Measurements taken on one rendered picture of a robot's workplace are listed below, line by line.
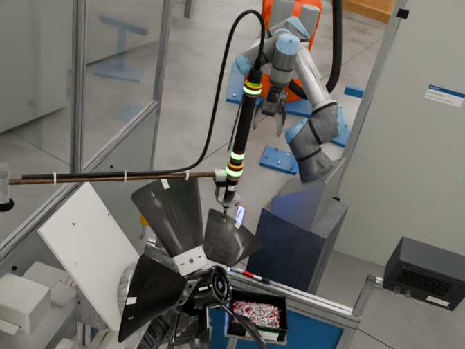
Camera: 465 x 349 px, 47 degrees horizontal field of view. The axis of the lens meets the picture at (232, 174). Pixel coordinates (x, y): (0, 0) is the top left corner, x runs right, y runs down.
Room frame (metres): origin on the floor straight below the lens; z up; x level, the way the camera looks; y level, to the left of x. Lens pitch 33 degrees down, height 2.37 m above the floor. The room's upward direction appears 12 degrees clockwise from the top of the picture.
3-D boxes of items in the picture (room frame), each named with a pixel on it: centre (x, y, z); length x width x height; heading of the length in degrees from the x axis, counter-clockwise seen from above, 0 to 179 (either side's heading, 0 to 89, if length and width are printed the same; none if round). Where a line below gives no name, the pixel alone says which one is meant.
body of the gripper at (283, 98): (1.77, -0.09, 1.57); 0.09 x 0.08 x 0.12; 170
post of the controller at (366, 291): (1.51, -0.58, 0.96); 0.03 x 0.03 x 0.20; 80
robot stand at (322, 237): (1.95, -0.35, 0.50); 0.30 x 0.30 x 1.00; 67
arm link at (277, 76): (1.76, -0.09, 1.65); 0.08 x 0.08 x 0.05
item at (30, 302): (1.16, 0.60, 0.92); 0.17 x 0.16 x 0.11; 80
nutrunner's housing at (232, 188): (1.25, 0.00, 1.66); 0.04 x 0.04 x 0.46
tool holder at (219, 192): (1.24, 0.01, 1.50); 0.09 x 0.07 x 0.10; 115
